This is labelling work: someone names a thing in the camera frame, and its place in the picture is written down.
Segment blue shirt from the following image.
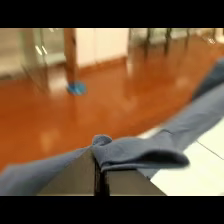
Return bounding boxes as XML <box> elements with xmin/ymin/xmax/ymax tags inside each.
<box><xmin>0</xmin><ymin>58</ymin><xmax>224</xmax><ymax>197</ymax></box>

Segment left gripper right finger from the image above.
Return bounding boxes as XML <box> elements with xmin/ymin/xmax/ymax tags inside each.
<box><xmin>100</xmin><ymin>168</ymin><xmax>167</xmax><ymax>197</ymax></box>

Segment person's legs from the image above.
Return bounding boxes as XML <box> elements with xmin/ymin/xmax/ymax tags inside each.
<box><xmin>63</xmin><ymin>28</ymin><xmax>88</xmax><ymax>97</ymax></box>

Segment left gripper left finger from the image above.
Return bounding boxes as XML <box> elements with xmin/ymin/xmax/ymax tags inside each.
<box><xmin>37</xmin><ymin>147</ymin><xmax>99</xmax><ymax>197</ymax></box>

